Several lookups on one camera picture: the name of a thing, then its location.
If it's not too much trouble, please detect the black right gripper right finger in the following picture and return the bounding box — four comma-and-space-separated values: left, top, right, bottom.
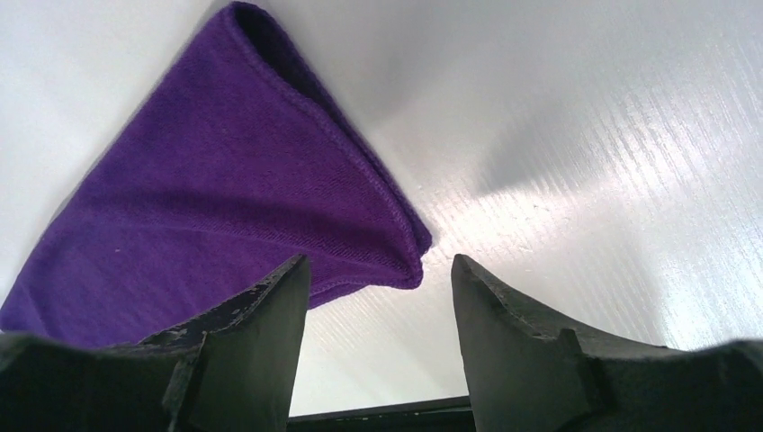
451, 255, 762, 431

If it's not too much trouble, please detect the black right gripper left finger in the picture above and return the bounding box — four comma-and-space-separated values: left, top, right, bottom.
1, 256, 310, 431

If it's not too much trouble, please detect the purple towel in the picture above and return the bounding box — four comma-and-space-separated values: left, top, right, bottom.
1, 2, 432, 347

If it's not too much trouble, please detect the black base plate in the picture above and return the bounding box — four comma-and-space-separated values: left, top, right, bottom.
286, 396, 476, 432

